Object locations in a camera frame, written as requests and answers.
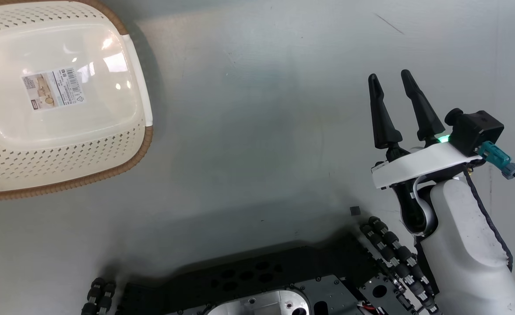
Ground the teal-plug right camera cable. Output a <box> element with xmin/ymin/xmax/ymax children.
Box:
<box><xmin>476</xmin><ymin>141</ymin><xmax>515</xmax><ymax>203</ymax></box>

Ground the black omni roller wheel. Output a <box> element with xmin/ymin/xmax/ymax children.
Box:
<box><xmin>360</xmin><ymin>216</ymin><xmax>442</xmax><ymax>315</ymax></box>
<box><xmin>81</xmin><ymin>277</ymin><xmax>117</xmax><ymax>315</ymax></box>

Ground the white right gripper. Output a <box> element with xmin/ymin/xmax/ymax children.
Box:
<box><xmin>368</xmin><ymin>69</ymin><xmax>481</xmax><ymax>189</ymax></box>

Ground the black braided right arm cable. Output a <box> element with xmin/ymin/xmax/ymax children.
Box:
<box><xmin>462</xmin><ymin>168</ymin><xmax>515</xmax><ymax>273</ymax></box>

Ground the basket product label sticker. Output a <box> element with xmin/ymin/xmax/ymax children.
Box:
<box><xmin>21</xmin><ymin>66</ymin><xmax>87</xmax><ymax>112</ymax></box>

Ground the white perforated brown-rimmed laundry basket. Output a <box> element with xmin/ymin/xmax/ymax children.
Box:
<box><xmin>0</xmin><ymin>0</ymin><xmax>154</xmax><ymax>202</ymax></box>

